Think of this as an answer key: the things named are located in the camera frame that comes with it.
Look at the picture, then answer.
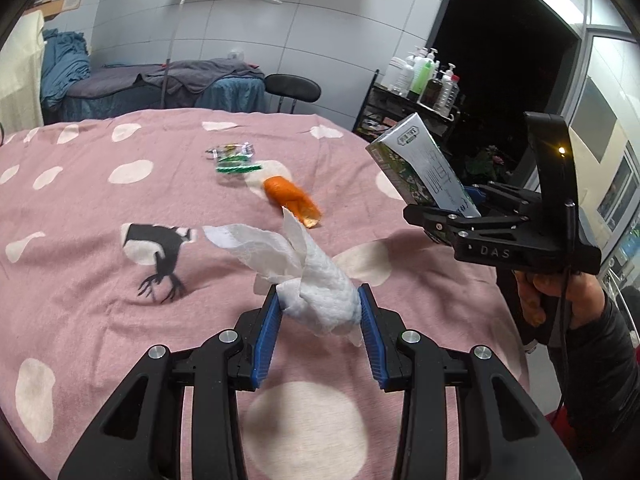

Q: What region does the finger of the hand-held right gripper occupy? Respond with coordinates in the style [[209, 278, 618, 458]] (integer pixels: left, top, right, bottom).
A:
[[464, 181, 543, 217], [404, 202, 531, 246]]

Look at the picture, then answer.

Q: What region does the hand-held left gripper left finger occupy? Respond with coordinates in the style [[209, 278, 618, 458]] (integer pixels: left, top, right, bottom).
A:
[[72, 285, 281, 480]]

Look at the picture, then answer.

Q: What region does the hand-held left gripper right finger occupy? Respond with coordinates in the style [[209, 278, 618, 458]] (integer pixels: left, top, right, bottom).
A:
[[357, 284, 583, 480]]

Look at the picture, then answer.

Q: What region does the green and silver carton box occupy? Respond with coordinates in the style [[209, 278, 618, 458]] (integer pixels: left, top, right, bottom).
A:
[[366, 112, 483, 219]]

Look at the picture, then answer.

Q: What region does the white tissue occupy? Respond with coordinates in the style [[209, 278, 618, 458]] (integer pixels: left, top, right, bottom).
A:
[[202, 206, 362, 348]]

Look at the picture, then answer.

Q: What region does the person's right forearm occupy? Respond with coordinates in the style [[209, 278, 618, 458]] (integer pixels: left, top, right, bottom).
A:
[[547, 292, 640, 480]]

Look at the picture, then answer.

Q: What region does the person's right hand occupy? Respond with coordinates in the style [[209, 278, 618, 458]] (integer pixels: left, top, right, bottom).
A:
[[517, 270, 608, 332]]

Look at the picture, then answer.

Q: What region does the potted plant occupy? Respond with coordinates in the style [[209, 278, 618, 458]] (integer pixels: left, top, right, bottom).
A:
[[462, 145, 506, 183]]

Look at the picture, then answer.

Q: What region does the brown pump bottle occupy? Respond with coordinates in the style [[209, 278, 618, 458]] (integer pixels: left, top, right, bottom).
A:
[[422, 70, 443, 108]]

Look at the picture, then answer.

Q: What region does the black storage rack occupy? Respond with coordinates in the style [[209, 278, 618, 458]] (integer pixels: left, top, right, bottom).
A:
[[354, 82, 461, 161]]

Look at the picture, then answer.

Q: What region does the orange peel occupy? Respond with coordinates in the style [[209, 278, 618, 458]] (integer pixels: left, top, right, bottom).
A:
[[263, 176, 321, 229]]

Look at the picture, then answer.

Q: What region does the green pump bottle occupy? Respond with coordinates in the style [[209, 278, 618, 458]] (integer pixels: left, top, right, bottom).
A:
[[407, 47, 438, 101]]

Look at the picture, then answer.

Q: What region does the white wide bottle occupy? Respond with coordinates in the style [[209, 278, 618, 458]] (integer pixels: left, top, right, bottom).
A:
[[382, 57, 408, 96]]

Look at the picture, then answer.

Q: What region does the green snack wrapper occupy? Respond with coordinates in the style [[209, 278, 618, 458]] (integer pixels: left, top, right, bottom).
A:
[[216, 161, 263, 175], [206, 142, 257, 162]]

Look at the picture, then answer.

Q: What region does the pink polka-dot blanket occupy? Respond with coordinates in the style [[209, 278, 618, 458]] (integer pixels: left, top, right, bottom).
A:
[[0, 107, 531, 480]]

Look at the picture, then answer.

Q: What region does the black round stool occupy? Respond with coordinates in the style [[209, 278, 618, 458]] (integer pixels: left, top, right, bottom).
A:
[[264, 74, 321, 116]]

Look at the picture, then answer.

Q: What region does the massage bed with teal skirt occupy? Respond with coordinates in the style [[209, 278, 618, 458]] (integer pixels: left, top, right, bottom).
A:
[[62, 57, 266, 123]]

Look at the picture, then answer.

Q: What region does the grey blanket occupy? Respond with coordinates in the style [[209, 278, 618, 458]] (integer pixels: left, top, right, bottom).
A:
[[67, 58, 265, 98]]

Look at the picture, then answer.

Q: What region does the pile of blue towels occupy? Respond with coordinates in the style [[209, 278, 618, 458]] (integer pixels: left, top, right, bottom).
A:
[[41, 29, 91, 111]]

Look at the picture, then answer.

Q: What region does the cream cloth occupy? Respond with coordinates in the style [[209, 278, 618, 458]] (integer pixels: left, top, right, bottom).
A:
[[0, 10, 46, 133]]

